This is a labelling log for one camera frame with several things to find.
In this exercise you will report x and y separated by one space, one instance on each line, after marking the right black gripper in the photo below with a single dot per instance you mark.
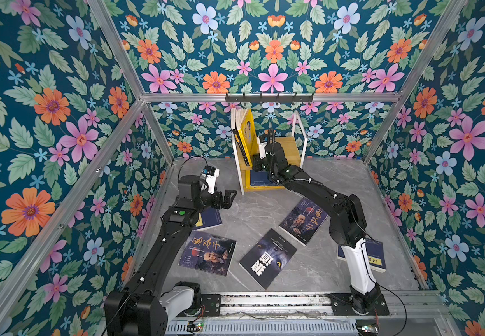
257 161

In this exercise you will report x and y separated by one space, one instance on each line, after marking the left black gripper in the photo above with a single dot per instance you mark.
219 204

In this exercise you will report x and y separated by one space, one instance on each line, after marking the navy book yellow label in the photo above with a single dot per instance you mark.
260 179

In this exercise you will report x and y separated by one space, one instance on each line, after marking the yellow cartoon cover book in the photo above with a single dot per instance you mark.
246 124

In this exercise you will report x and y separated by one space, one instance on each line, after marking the dark portrait book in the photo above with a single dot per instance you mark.
208 253
304 221

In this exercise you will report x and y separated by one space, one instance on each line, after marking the black book white characters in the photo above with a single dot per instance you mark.
267 258

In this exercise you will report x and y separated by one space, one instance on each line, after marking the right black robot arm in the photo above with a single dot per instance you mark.
347 221

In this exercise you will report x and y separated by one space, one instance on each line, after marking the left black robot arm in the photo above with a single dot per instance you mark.
143 308

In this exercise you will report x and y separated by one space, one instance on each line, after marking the navy book far left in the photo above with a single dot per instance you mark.
209 218

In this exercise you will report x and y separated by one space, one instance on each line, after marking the white wooden two-tier shelf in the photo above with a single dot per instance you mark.
294 145

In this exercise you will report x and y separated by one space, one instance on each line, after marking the black book leaning on shelf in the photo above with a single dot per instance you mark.
238 138

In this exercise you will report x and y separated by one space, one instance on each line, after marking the navy book far right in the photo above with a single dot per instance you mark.
367 253

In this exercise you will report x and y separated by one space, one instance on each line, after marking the black hook rail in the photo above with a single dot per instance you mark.
260 98

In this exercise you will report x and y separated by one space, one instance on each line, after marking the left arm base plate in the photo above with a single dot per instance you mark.
204 305

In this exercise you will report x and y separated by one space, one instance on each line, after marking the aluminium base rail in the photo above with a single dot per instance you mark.
403 305

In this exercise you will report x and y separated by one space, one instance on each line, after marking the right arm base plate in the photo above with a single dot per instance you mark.
345 304

